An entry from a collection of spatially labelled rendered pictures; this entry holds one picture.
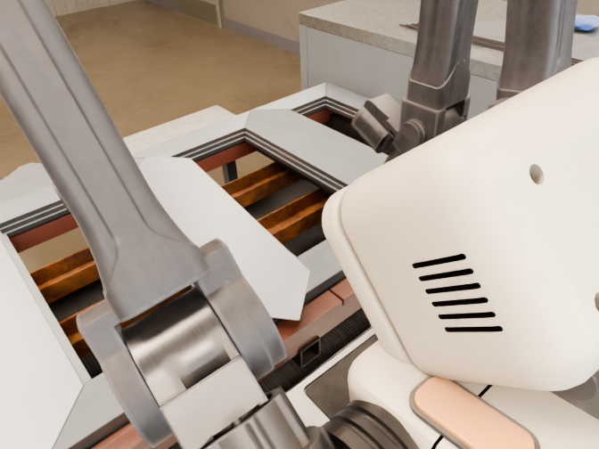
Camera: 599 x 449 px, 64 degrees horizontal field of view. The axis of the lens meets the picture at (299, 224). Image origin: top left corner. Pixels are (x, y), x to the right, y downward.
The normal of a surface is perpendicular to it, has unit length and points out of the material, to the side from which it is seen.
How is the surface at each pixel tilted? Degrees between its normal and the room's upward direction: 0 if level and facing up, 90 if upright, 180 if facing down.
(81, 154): 58
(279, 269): 0
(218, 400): 38
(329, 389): 0
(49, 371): 0
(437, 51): 88
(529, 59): 84
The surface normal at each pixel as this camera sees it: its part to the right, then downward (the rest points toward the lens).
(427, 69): -0.73, 0.29
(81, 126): 0.37, 0.04
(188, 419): 0.20, -0.27
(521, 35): -0.80, 0.40
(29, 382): -0.04, -0.79
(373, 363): -0.42, -0.81
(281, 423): 0.65, -0.51
